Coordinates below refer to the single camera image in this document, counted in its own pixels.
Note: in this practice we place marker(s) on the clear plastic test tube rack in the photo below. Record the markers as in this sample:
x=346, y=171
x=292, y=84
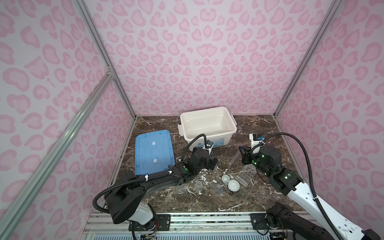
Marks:
x=245, y=176

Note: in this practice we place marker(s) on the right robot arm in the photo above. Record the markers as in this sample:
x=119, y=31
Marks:
x=333, y=226

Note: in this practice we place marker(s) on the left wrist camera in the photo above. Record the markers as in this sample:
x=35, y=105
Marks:
x=208, y=145

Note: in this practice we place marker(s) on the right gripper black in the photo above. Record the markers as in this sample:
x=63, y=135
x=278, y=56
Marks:
x=247, y=154

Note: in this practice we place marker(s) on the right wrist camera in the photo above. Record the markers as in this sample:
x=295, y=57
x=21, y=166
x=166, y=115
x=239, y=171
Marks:
x=255, y=139

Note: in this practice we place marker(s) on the white ceramic evaporating dish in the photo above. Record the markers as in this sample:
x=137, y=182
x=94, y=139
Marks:
x=233, y=185

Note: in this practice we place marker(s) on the clear glass test tube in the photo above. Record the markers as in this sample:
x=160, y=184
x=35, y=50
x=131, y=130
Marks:
x=237, y=154

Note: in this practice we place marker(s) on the white plastic storage bin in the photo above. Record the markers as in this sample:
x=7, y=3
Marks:
x=216, y=123

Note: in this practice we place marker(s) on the small white ceramic crucible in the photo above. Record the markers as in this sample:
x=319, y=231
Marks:
x=225, y=179

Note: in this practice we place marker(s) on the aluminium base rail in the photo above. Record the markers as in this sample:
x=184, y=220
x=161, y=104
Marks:
x=191, y=226

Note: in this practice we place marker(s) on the blue plastic bin lid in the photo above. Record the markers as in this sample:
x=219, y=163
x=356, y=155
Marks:
x=153, y=152

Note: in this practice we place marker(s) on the small clear glass beaker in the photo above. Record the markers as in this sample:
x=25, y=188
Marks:
x=199, y=186

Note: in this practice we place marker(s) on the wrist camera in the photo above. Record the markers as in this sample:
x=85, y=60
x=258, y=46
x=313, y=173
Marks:
x=255, y=139
x=208, y=145

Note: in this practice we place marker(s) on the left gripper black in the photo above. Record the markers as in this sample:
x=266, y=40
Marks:
x=211, y=163

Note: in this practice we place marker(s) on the clear glass flask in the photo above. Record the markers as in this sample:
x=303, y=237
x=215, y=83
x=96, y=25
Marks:
x=179, y=191

